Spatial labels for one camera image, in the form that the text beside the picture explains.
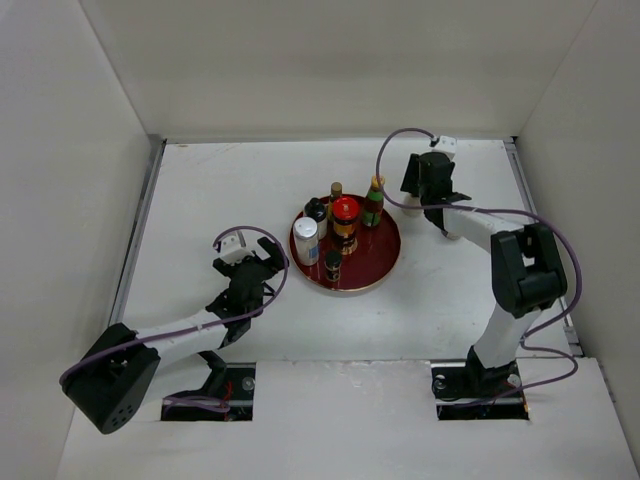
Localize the white jar silver lid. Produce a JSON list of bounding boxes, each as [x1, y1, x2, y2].
[[292, 217, 319, 266]]

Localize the sauce bottle yellow cap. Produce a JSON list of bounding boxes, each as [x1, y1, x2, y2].
[[361, 176, 385, 228]]

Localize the small black cap spice jar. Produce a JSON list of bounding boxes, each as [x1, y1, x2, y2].
[[324, 250, 343, 283]]

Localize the white jar black pump lid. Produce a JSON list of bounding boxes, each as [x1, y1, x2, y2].
[[303, 197, 328, 241]]

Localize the jar silver lid red label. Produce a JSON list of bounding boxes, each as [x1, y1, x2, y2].
[[441, 229, 462, 241]]

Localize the jar with red lid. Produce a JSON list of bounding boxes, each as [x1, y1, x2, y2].
[[332, 196, 360, 255]]

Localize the small yellow label bottle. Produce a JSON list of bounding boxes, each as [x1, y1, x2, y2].
[[328, 182, 343, 205]]

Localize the grinder jar grey lid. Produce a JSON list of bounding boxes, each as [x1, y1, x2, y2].
[[402, 194, 423, 218]]

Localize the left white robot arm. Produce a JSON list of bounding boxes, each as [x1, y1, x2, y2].
[[59, 229, 289, 435]]

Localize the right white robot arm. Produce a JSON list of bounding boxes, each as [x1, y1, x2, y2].
[[401, 152, 567, 397]]

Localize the round red lacquer tray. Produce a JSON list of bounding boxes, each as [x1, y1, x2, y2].
[[288, 210, 401, 292]]

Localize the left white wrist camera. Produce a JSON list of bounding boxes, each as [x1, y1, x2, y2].
[[213, 230, 251, 265]]

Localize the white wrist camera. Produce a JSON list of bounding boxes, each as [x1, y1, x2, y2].
[[430, 135, 458, 160], [213, 230, 251, 265]]

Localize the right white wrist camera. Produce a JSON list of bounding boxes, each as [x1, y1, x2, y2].
[[430, 135, 458, 160]]

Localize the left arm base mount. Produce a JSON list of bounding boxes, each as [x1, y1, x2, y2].
[[160, 351, 257, 422]]

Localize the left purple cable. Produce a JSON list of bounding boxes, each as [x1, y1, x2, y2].
[[58, 225, 291, 414]]

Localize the left aluminium table rail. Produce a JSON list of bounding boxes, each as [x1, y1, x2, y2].
[[106, 134, 167, 327]]

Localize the aluminium table rail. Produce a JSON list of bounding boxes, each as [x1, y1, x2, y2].
[[505, 138, 584, 339], [106, 134, 167, 327]]

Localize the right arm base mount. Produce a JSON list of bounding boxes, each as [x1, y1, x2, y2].
[[431, 362, 529, 421]]

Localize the right aluminium table rail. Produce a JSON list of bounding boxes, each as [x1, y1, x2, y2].
[[505, 138, 584, 339]]

